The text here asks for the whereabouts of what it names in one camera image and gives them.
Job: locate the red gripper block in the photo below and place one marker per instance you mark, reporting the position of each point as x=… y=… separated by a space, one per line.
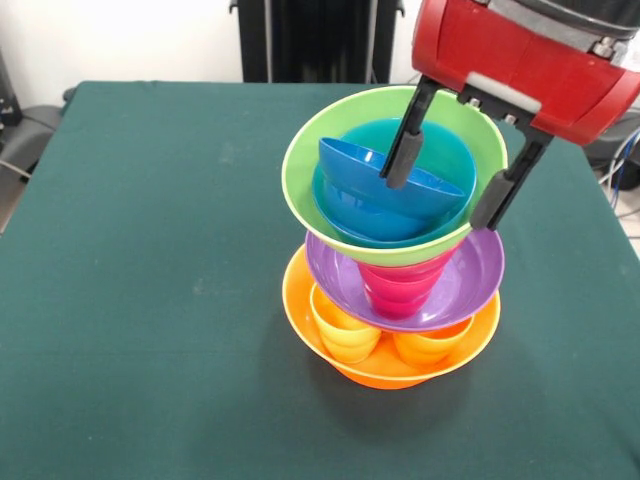
x=500 y=60

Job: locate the light blue bowl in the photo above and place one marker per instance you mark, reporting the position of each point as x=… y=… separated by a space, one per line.
x=450 y=150

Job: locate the dark blue bowl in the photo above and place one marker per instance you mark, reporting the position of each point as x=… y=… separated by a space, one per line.
x=360 y=195

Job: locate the purple bowl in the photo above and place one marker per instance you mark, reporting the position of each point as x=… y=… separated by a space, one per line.
x=475 y=275

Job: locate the red-pink bowl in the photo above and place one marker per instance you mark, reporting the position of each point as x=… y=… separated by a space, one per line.
x=400 y=272

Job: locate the red-pink cup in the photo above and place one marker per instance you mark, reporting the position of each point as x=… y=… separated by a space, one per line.
x=400 y=300

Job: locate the light green bowl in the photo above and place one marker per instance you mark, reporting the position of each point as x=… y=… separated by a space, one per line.
x=310 y=150

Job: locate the orange cup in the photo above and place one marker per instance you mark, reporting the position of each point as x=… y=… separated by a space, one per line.
x=425 y=350

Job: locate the yellow cup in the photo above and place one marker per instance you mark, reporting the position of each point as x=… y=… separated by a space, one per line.
x=347 y=340

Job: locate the large orange bowl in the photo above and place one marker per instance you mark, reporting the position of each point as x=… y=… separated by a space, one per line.
x=300 y=320

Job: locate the dark green tablecloth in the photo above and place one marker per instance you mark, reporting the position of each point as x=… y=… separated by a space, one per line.
x=150 y=300

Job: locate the black metal stand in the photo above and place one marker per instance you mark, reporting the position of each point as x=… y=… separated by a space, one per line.
x=7 y=100

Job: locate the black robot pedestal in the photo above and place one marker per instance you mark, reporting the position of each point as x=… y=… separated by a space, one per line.
x=310 y=40

